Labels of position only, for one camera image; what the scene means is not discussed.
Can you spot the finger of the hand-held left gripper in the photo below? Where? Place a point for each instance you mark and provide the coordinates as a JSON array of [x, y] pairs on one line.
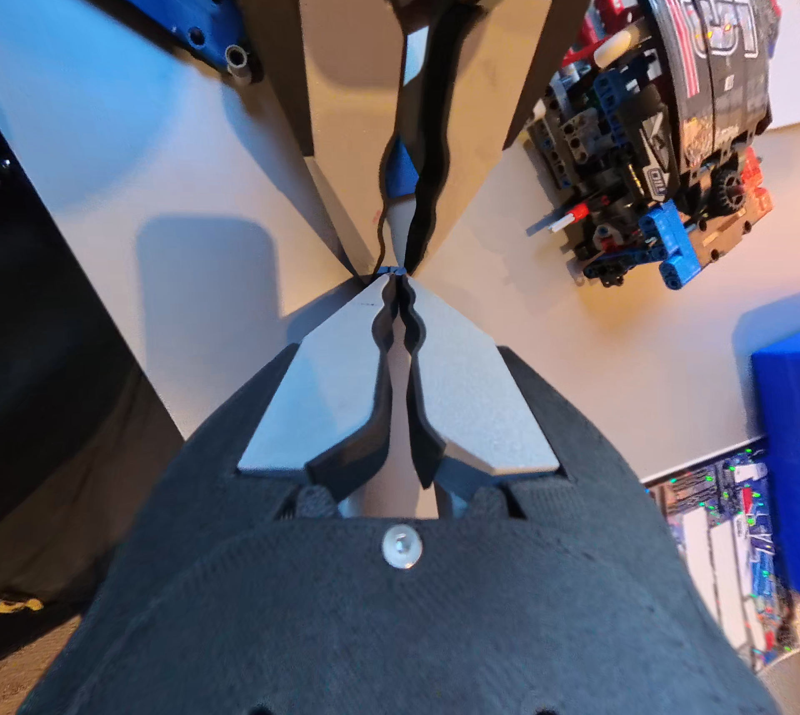
[[487, 90], [350, 71]]

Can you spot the blue storage bin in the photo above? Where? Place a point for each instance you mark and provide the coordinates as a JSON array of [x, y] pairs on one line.
[[781, 446]]

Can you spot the blue square four-stud plate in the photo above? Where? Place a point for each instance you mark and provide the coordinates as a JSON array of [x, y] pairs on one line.
[[389, 271]]

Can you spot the blue smooth tile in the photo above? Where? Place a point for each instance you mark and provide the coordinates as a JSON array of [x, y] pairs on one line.
[[400, 171]]

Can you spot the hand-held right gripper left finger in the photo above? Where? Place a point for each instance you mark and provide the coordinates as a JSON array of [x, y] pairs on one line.
[[312, 409]]

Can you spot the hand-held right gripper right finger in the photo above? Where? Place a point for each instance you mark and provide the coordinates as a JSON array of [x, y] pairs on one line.
[[481, 409]]

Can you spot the holographic sticker sheet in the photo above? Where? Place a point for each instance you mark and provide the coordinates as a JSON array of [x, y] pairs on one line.
[[719, 540]]

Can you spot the black toy brick race car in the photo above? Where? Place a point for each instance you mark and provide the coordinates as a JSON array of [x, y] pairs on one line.
[[687, 71]]

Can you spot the grey desk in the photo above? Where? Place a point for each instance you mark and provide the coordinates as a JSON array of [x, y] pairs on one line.
[[562, 384]]

